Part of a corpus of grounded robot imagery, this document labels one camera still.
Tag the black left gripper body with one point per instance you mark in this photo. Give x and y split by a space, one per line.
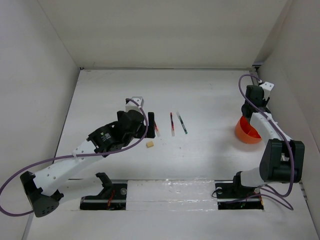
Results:
149 134

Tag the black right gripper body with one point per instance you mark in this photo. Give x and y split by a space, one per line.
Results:
264 102

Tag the yellow eraser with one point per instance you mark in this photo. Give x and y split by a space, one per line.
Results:
149 144

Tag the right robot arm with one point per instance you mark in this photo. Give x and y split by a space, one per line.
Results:
283 157

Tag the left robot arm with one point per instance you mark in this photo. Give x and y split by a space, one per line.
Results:
46 189

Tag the green pen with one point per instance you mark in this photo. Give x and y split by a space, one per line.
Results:
182 122

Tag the orange round organizer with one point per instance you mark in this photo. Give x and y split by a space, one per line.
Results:
246 133

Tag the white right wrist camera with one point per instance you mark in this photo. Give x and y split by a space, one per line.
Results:
267 88

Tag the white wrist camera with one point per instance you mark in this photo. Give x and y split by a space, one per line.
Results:
134 103
267 88

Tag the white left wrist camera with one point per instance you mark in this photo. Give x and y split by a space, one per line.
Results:
134 103

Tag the aluminium side rail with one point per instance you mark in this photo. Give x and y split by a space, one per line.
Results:
254 70

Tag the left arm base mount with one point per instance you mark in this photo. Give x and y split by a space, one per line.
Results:
112 197

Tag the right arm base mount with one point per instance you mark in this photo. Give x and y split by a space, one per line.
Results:
230 197

